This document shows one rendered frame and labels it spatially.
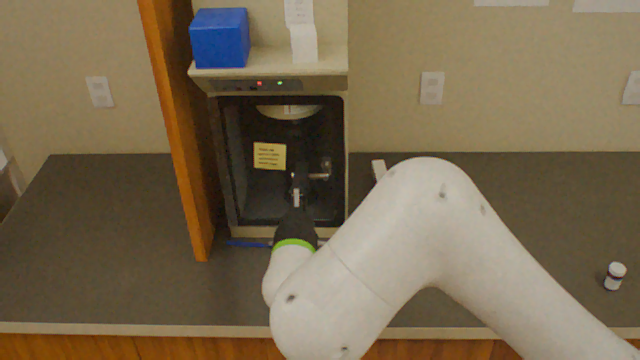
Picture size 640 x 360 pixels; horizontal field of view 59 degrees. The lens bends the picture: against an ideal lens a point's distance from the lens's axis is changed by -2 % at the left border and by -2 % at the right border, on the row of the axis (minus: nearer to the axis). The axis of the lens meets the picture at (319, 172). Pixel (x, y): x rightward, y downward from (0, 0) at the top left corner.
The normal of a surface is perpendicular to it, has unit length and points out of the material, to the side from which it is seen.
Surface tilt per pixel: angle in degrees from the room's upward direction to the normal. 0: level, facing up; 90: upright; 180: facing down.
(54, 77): 90
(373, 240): 41
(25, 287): 1
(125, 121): 90
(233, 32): 90
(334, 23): 90
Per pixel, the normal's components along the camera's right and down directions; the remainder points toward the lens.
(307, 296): -0.42, -0.46
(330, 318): 0.00, -0.07
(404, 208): -0.41, -0.19
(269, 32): -0.04, 0.61
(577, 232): -0.03, -0.79
